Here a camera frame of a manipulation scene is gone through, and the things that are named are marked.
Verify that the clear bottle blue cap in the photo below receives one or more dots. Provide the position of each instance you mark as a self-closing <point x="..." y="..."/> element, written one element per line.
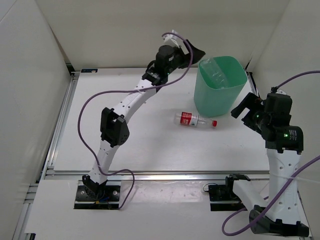
<point x="213" y="74"/>

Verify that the aluminium table frame rail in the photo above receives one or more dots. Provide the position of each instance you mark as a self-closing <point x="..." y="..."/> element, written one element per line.
<point x="172" y="164"/>

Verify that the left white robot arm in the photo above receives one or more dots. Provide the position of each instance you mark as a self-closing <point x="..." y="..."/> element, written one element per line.
<point x="114" y="121"/>

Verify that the red label bottle red cap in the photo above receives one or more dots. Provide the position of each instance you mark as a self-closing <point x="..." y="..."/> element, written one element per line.
<point x="194" y="120"/>

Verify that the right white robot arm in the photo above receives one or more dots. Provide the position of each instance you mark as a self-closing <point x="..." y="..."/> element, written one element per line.
<point x="284" y="143"/>

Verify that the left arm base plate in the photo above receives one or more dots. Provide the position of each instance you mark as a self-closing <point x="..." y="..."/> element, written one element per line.
<point x="107" y="199"/>

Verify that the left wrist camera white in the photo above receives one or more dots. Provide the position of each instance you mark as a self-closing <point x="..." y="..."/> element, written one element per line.
<point x="170" y="40"/>

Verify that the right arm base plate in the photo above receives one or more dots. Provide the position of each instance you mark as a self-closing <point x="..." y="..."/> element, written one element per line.
<point x="221" y="199"/>

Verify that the green plastic bin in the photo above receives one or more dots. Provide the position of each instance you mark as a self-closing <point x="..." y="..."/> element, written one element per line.
<point x="212" y="102"/>

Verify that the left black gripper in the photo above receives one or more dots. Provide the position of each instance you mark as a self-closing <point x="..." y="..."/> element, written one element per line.
<point x="186" y="57"/>

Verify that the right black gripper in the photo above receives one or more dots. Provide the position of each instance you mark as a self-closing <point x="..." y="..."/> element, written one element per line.
<point x="250" y="101"/>

